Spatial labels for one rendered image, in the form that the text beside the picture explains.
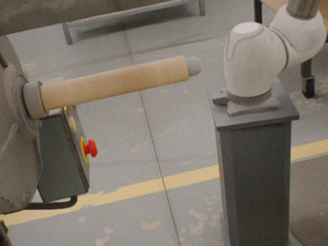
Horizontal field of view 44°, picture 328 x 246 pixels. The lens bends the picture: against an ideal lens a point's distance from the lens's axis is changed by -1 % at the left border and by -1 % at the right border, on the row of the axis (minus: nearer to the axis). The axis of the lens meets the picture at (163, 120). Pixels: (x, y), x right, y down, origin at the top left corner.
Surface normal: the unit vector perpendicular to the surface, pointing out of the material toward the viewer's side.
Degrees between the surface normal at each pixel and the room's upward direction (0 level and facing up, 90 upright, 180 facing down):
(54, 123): 90
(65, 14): 90
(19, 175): 94
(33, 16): 90
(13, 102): 66
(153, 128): 0
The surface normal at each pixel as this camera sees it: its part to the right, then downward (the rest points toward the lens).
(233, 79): -0.74, 0.46
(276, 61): 0.53, 0.36
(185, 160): -0.15, -0.83
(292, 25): -0.44, 0.11
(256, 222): 0.04, 0.55
